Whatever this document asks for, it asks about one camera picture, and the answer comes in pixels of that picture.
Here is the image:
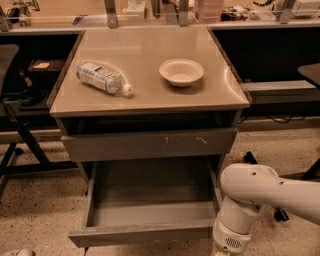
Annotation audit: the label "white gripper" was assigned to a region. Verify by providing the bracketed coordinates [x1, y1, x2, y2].
[212, 218, 251, 254]

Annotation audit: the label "grey drawer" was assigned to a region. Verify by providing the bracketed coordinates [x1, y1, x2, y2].
[69, 158, 218, 247]
[62, 128, 237, 162]

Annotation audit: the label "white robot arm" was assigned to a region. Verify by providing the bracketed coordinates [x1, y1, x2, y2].
[212, 163, 320, 256]

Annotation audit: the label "grey top drawer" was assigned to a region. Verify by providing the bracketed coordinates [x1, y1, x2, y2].
[62, 128, 237, 162]

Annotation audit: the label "grey drawer cabinet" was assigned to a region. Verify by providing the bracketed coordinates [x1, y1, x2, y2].
[46, 25, 253, 198]

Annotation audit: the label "black table leg right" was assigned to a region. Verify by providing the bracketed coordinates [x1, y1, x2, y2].
[243, 151, 320, 222]

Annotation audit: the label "white paper bowl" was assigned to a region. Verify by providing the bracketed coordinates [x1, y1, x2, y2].
[159, 59, 204, 88]

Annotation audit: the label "white shoe tip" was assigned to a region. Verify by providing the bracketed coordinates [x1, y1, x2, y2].
[0, 248, 35, 256]

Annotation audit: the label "clear plastic water bottle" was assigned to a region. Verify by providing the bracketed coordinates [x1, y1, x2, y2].
[76, 62, 133, 97]

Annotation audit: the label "pink stacked trays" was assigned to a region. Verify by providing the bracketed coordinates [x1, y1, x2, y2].
[193, 0, 224, 23]

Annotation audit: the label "black box on shelf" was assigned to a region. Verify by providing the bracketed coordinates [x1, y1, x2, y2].
[27, 59, 65, 79]

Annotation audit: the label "black office chair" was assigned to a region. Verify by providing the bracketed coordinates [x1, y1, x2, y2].
[0, 44, 19, 96]

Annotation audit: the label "black table frame left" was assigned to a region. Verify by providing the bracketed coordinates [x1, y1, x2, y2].
[0, 99, 79, 196]

